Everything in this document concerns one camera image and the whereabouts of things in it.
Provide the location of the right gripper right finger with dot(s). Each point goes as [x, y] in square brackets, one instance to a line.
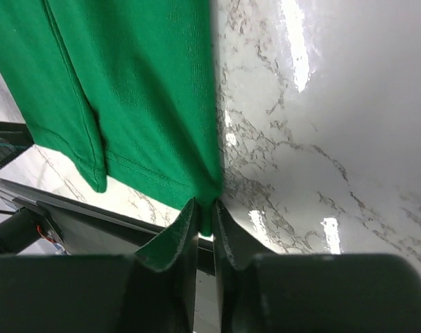
[262, 291]

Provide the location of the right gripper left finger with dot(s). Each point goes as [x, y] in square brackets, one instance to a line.
[151, 290]

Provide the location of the green t shirt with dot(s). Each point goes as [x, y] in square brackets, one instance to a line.
[124, 89]

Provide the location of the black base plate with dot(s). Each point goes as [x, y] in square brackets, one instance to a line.
[78, 227]

